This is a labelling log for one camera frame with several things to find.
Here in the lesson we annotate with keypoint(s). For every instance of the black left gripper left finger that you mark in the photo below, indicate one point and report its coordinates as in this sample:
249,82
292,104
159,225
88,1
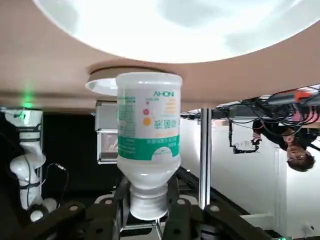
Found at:
82,215

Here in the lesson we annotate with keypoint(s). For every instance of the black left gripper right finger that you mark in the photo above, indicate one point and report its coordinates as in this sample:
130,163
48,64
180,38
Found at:
190,215

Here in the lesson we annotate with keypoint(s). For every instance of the white peroxide bottle green label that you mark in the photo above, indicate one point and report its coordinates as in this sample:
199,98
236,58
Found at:
150,140

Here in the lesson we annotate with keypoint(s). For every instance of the gray round plate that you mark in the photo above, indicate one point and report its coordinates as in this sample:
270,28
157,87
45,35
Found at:
102,83

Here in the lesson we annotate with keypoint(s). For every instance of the white round plate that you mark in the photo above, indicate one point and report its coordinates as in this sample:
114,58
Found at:
175,27

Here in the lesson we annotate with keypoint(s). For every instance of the person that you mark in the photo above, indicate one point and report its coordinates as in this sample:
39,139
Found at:
292,147

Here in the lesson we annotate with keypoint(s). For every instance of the aluminium profile post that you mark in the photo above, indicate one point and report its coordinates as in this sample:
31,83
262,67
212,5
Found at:
206,155

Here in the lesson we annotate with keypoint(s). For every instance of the black clamp bracket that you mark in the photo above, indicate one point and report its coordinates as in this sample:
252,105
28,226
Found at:
240,147

